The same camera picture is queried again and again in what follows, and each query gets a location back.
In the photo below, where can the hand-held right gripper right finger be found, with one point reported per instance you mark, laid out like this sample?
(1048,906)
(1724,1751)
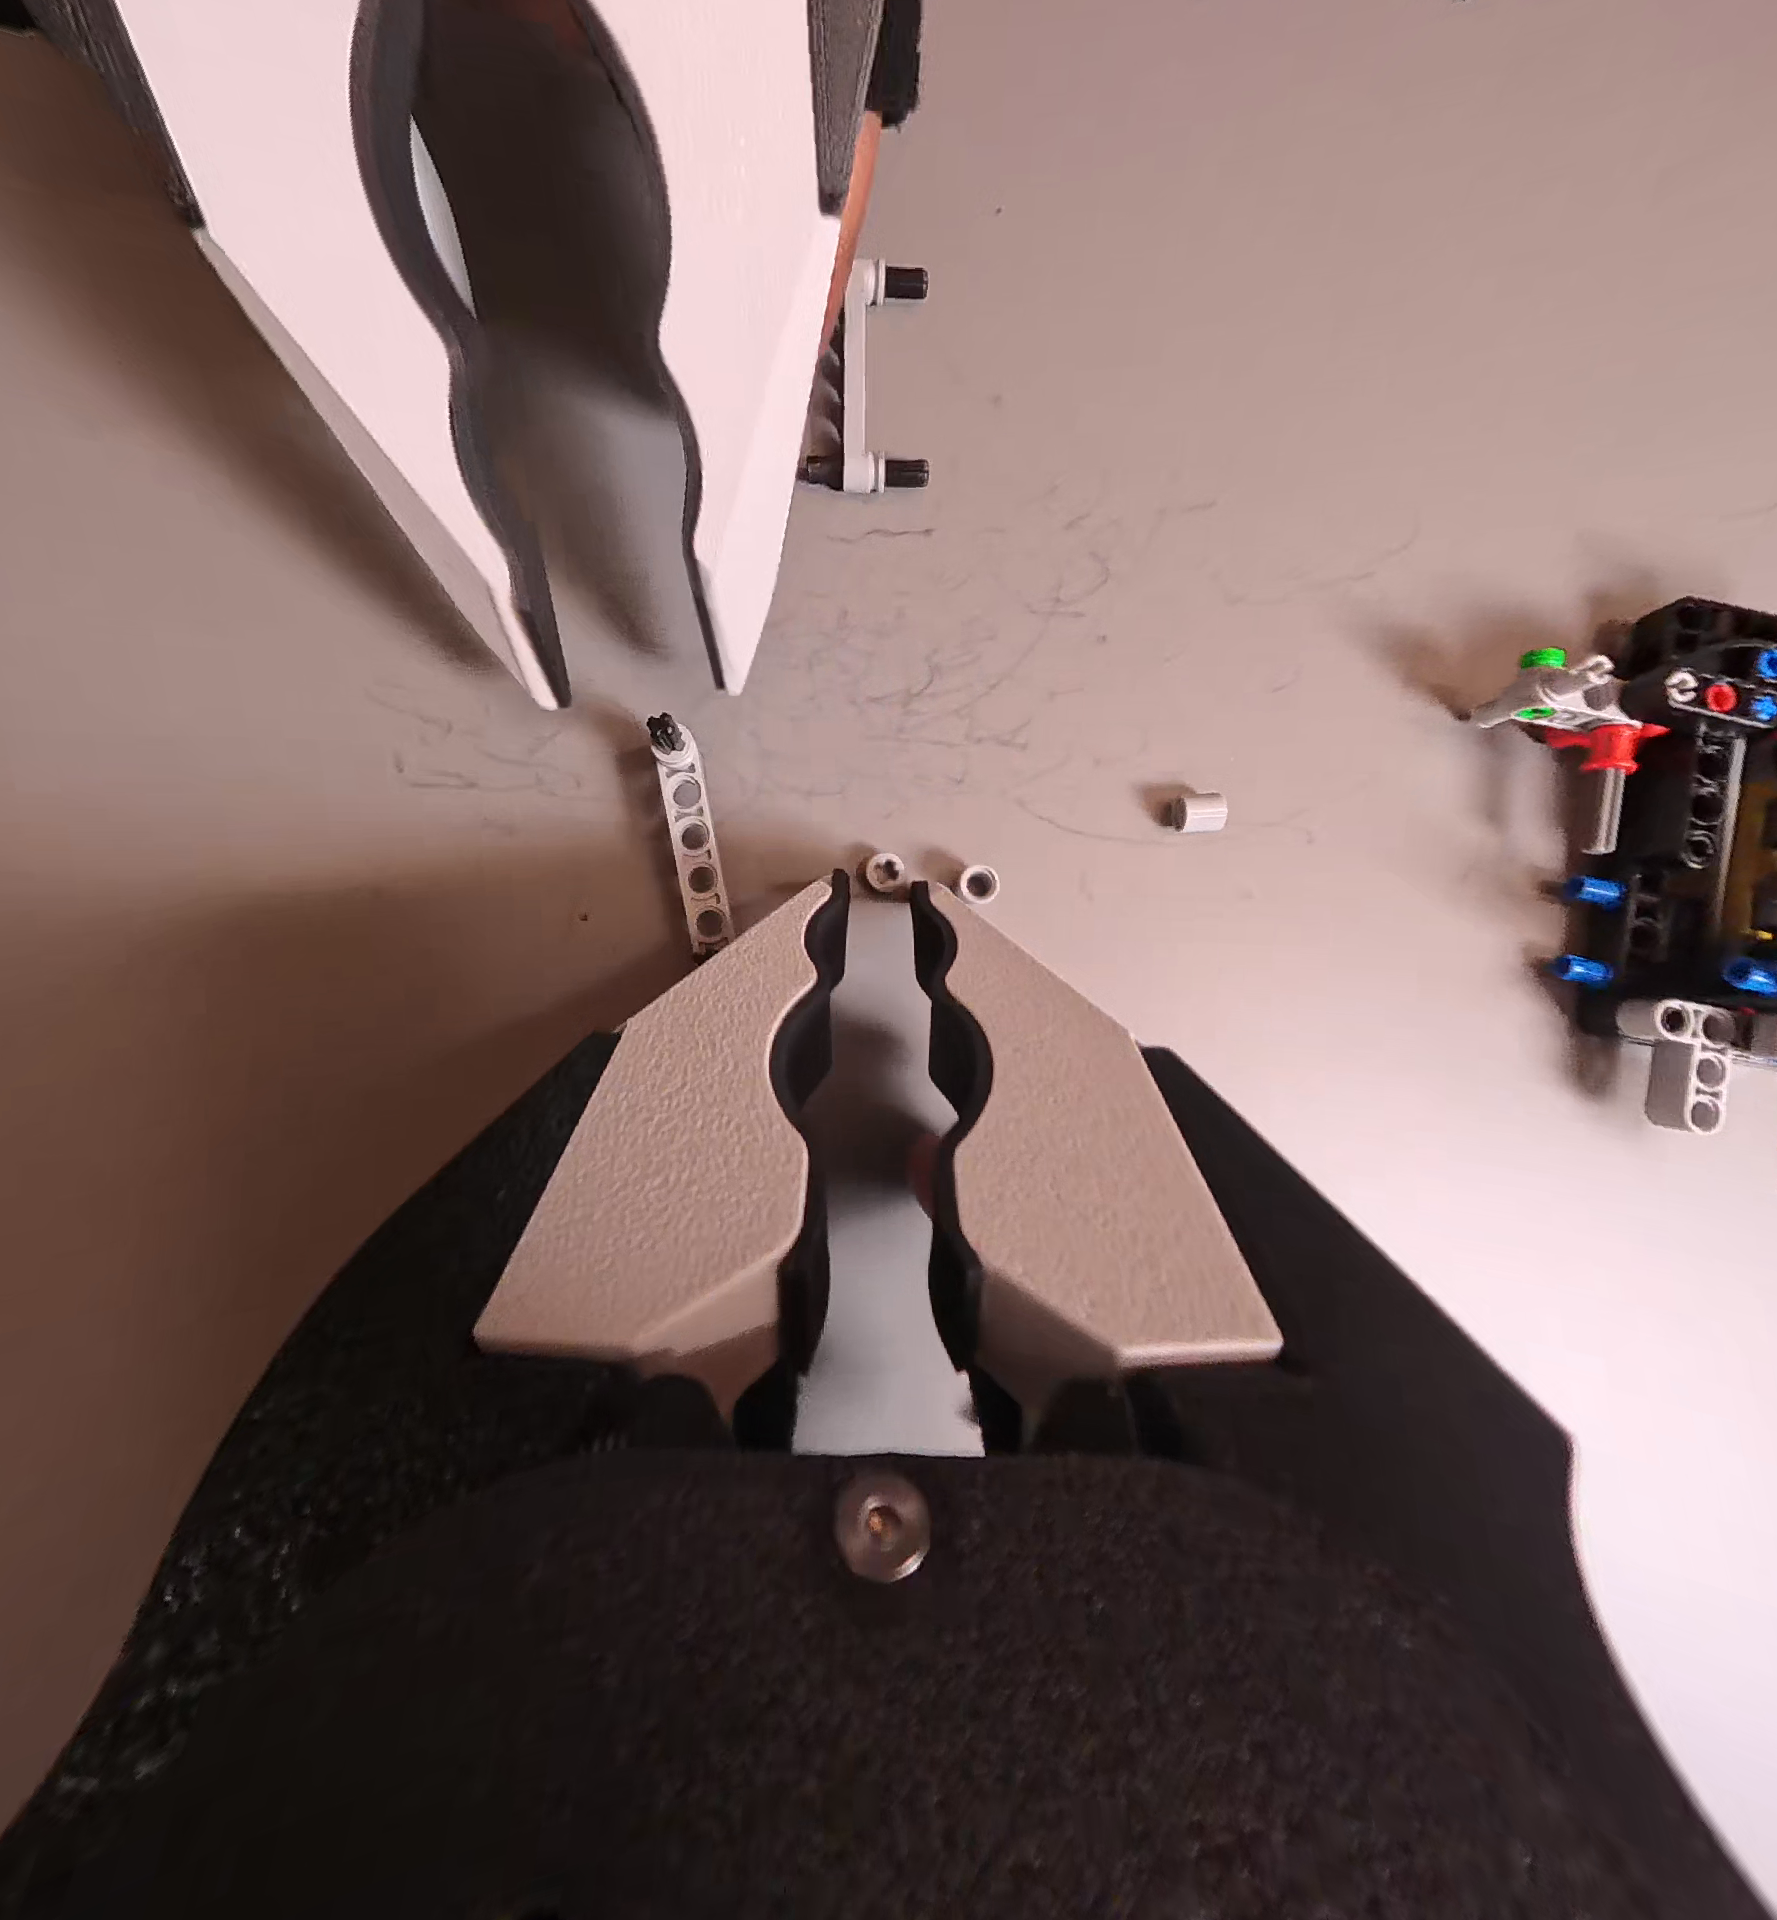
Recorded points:
(1113,1200)

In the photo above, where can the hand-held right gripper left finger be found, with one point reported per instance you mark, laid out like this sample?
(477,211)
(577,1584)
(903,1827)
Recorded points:
(647,1185)

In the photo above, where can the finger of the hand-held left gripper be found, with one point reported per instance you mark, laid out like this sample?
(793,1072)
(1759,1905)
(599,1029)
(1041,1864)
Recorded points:
(744,227)
(271,150)

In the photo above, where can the grey lego beam with holes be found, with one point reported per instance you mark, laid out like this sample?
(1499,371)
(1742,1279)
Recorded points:
(689,833)
(858,377)

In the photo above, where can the small grey lego bush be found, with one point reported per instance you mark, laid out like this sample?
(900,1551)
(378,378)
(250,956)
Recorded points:
(885,869)
(1195,811)
(976,883)

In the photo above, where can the partly built lego car chassis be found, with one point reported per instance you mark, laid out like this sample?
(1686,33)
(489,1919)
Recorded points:
(1712,841)

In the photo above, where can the person's left hand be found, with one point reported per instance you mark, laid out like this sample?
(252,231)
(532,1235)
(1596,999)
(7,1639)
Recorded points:
(864,165)

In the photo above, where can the person's right hand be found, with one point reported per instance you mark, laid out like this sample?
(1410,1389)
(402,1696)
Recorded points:
(921,1163)

